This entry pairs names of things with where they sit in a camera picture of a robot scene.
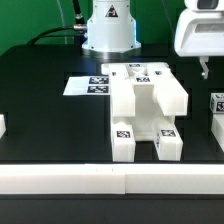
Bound white tagged block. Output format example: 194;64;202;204
210;93;224;113

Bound white chair seat part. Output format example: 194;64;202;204
111;76;176;141

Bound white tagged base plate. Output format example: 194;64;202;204
63;76;110;96

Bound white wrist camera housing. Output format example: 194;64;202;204
184;0;224;11

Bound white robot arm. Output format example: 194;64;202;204
82;0;224;78

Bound white part left edge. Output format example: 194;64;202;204
0;114;6;138

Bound white part right edge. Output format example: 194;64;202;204
211;114;224;152

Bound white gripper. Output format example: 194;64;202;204
174;9;224;79

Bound white chair back frame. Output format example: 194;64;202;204
101;62;188;117

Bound white front rail barrier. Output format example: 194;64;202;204
0;164;224;195

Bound black cables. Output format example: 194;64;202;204
27;0;88;46

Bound white part edge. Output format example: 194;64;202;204
211;114;224;152
0;114;6;138

